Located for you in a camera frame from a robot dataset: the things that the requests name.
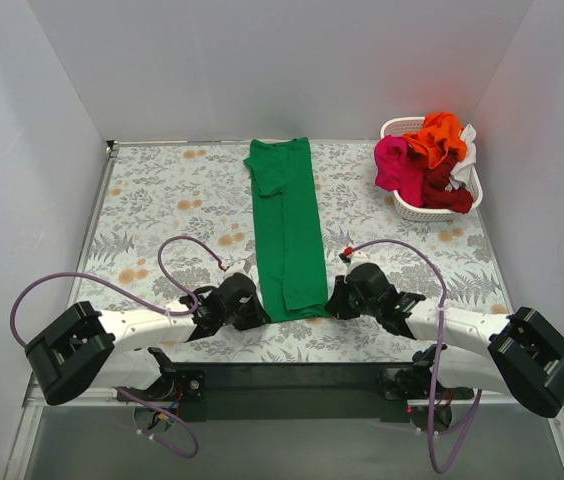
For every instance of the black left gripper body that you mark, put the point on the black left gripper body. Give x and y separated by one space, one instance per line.
252 315

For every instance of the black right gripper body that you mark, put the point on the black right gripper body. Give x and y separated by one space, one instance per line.
338 304

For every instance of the green t-shirt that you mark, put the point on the green t-shirt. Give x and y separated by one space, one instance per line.
288 239

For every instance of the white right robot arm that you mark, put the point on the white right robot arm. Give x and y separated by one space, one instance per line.
519 354

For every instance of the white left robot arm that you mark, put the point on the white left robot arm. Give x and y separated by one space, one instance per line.
85 347

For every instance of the floral patterned table mat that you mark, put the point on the floral patterned table mat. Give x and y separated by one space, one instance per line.
169 213

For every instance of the dark red t-shirt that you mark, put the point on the dark red t-shirt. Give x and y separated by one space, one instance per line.
430 188

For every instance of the magenta t-shirt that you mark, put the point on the magenta t-shirt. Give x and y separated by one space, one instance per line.
398 170

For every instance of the white t-shirt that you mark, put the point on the white t-shirt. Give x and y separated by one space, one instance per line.
461 172

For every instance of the orange t-shirt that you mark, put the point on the orange t-shirt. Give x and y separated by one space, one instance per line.
438 139

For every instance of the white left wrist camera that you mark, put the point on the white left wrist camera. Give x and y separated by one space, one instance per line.
242 267

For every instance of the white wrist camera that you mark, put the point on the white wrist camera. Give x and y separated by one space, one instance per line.
353 258
242 267

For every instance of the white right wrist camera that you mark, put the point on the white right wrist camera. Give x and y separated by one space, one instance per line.
353 258

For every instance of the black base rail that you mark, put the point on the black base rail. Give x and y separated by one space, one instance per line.
289 391

